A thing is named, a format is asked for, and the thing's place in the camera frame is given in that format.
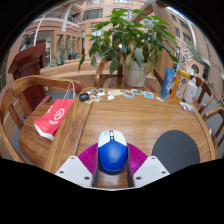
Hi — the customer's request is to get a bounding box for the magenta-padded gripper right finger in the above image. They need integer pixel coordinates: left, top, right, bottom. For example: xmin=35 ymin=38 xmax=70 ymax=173
xmin=125 ymin=142 xmax=170 ymax=188

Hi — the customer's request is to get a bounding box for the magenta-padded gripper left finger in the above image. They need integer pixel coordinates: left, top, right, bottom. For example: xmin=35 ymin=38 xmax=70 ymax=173
xmin=54 ymin=142 xmax=101 ymax=188

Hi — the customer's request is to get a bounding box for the blue and white computer mouse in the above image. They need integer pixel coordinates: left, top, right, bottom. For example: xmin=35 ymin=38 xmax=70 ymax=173
xmin=97 ymin=129 xmax=129 ymax=176

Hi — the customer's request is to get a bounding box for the dark grey round mouse pad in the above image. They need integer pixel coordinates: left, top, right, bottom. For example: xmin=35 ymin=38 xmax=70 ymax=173
xmin=151 ymin=129 xmax=201 ymax=174

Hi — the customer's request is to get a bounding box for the wooden armchair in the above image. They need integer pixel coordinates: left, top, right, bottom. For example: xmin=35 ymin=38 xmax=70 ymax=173
xmin=0 ymin=74 xmax=84 ymax=164
xmin=191 ymin=75 xmax=214 ymax=114
xmin=202 ymin=106 xmax=224 ymax=159
xmin=93 ymin=59 xmax=123 ymax=88

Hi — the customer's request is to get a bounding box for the red paper bag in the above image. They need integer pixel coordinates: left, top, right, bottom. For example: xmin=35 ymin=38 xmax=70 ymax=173
xmin=33 ymin=81 xmax=77 ymax=141

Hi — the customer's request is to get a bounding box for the clear plastic packet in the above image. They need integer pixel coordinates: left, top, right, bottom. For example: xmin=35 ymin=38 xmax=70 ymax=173
xmin=178 ymin=101 xmax=194 ymax=112

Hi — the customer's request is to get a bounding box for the small black key fob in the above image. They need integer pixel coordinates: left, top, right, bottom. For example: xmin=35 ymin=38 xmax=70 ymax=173
xmin=78 ymin=92 xmax=90 ymax=103

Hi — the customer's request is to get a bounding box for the blue and white sticker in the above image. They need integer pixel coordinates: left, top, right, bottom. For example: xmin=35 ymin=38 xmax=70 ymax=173
xmin=130 ymin=88 xmax=144 ymax=96
xmin=122 ymin=89 xmax=135 ymax=99
xmin=143 ymin=90 xmax=155 ymax=100

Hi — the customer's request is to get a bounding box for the pale yellow sticker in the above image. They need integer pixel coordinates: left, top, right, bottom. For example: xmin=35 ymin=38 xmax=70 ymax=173
xmin=107 ymin=89 xmax=124 ymax=97

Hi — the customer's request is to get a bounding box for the blue tube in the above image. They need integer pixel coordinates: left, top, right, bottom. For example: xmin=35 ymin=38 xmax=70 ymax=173
xmin=160 ymin=67 xmax=176 ymax=100

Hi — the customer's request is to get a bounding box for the dark red wooden lectern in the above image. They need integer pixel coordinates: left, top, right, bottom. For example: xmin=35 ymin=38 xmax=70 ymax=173
xmin=8 ymin=42 xmax=53 ymax=119

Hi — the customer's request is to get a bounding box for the spiky green plant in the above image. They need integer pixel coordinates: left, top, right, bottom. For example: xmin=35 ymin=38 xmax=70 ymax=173
xmin=49 ymin=49 xmax=69 ymax=67

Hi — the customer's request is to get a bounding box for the green plant in white pot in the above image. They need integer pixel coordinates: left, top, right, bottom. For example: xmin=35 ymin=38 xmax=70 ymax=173
xmin=78 ymin=8 xmax=179 ymax=88

